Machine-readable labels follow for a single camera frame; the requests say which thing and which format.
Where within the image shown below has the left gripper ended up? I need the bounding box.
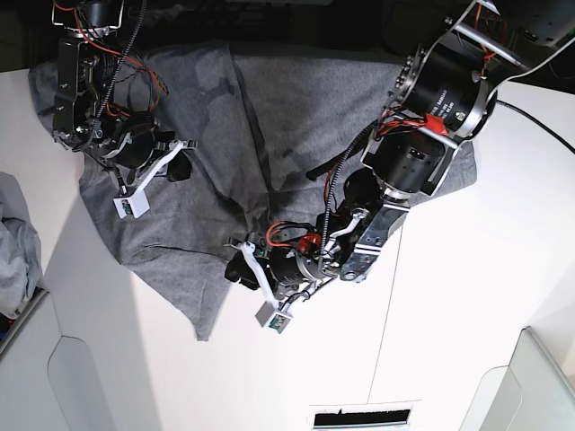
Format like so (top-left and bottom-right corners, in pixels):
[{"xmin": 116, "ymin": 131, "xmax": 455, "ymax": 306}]
[{"xmin": 225, "ymin": 222, "xmax": 336, "ymax": 310}]

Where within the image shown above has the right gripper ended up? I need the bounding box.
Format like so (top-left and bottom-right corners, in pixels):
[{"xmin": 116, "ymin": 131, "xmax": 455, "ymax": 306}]
[{"xmin": 96, "ymin": 111, "xmax": 198, "ymax": 196}]

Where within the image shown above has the grey t-shirt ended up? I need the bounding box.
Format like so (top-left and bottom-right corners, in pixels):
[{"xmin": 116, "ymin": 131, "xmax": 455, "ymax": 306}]
[{"xmin": 27, "ymin": 40, "xmax": 478, "ymax": 343}]

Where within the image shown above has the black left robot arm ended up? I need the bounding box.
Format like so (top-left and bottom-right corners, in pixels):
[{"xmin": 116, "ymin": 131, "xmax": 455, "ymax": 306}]
[{"xmin": 225, "ymin": 1, "xmax": 574, "ymax": 312}]

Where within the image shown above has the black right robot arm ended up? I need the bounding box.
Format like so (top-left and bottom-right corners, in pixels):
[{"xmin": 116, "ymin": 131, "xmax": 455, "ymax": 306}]
[{"xmin": 52, "ymin": 1, "xmax": 195, "ymax": 195}]

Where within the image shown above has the light grey cloth pile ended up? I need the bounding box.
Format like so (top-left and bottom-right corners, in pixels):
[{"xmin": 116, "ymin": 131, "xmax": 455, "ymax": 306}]
[{"xmin": 1, "ymin": 172, "xmax": 42, "ymax": 320}]

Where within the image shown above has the left white bin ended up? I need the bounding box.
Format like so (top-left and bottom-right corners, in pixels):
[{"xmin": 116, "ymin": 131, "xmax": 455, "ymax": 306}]
[{"xmin": 1, "ymin": 292, "xmax": 69, "ymax": 430}]

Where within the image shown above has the white bin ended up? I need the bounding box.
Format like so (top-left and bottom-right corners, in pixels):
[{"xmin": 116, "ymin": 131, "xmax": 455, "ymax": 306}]
[
  {"xmin": 459, "ymin": 327, "xmax": 574, "ymax": 431},
  {"xmin": 1, "ymin": 292, "xmax": 69, "ymax": 430}
]

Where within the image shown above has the right white bin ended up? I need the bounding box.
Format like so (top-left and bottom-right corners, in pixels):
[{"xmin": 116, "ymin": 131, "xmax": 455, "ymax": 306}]
[{"xmin": 459, "ymin": 327, "xmax": 574, "ymax": 431}]

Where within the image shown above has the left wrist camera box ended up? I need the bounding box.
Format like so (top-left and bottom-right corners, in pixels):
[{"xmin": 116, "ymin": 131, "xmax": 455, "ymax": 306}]
[{"xmin": 255, "ymin": 302, "xmax": 293, "ymax": 334}]

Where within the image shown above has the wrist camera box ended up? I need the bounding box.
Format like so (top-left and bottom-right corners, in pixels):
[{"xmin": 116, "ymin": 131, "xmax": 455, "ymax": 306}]
[
  {"xmin": 113, "ymin": 190, "xmax": 150, "ymax": 219},
  {"xmin": 255, "ymin": 302, "xmax": 293, "ymax": 334}
]

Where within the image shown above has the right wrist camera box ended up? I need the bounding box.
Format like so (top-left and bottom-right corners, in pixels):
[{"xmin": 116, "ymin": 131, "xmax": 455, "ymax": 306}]
[{"xmin": 113, "ymin": 190, "xmax": 150, "ymax": 219}]

